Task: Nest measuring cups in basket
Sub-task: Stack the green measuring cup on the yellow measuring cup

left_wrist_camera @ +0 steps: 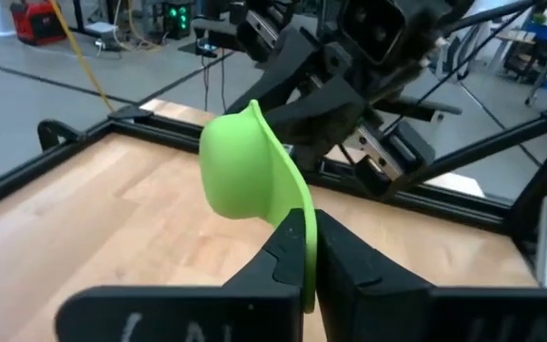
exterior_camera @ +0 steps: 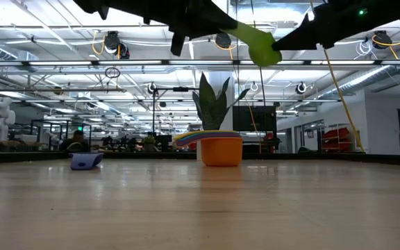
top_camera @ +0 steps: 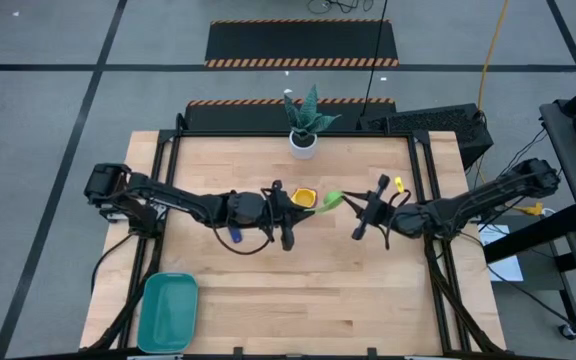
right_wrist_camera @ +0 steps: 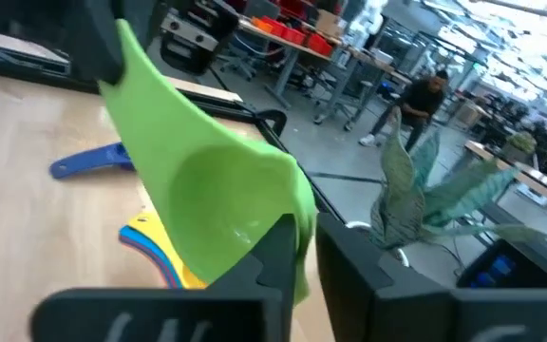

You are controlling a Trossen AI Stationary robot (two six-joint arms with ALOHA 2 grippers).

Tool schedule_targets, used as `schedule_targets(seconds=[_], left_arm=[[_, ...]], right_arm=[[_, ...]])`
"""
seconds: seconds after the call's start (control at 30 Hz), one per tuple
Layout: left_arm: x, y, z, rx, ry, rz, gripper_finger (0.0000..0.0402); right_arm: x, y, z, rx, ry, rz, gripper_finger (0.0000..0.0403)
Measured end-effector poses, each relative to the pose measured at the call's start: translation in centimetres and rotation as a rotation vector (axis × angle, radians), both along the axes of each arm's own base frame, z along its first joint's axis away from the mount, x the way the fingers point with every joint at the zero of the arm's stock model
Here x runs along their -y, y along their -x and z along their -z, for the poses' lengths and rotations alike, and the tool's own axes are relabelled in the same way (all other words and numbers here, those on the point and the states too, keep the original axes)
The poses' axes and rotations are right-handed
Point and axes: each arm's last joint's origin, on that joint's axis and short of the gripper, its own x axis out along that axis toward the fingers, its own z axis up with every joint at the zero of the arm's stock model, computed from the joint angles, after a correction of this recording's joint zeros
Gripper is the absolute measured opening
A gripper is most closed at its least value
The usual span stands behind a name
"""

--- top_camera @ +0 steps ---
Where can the snake plant in white pot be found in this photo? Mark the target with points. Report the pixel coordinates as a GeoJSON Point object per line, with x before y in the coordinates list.
{"type": "Point", "coordinates": [303, 145]}

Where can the teal plastic basket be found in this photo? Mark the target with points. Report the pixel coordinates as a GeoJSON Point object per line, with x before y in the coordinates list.
{"type": "Point", "coordinates": [168, 312]}

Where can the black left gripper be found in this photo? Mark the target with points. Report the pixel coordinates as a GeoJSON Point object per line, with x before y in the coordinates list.
{"type": "Point", "coordinates": [248, 210]}

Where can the black hazard-striped floor ramp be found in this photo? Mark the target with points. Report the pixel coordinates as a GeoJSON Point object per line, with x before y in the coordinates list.
{"type": "Point", "coordinates": [238, 117]}

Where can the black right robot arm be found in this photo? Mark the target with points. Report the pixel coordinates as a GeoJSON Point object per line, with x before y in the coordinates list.
{"type": "Point", "coordinates": [478, 202]}

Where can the black caster wheel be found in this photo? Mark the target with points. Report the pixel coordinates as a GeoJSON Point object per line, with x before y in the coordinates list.
{"type": "Point", "coordinates": [566, 331]}

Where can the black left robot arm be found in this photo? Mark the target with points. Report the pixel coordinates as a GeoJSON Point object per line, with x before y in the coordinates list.
{"type": "Point", "coordinates": [178, 197]}

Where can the white paper sheet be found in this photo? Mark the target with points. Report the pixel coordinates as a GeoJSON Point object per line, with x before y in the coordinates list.
{"type": "Point", "coordinates": [510, 267]}

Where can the black computer case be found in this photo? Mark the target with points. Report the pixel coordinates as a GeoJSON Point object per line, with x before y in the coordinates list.
{"type": "Point", "coordinates": [433, 122]}

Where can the small navy measuring cup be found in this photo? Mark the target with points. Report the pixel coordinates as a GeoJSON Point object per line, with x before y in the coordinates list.
{"type": "Point", "coordinates": [236, 235]}

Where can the black aluminium table frame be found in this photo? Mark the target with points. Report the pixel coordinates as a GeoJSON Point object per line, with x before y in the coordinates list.
{"type": "Point", "coordinates": [228, 134]}

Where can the yellow measuring cup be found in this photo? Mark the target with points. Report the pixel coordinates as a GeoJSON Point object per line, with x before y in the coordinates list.
{"type": "Point", "coordinates": [304, 197]}

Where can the large black hazard-striped floor mat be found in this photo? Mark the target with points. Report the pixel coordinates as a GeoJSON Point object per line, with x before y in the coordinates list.
{"type": "Point", "coordinates": [298, 42]}

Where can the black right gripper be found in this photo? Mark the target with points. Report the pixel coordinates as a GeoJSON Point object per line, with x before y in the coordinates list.
{"type": "Point", "coordinates": [398, 220]}

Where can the green measuring cup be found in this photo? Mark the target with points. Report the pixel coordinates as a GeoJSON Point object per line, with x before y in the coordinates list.
{"type": "Point", "coordinates": [334, 198]}

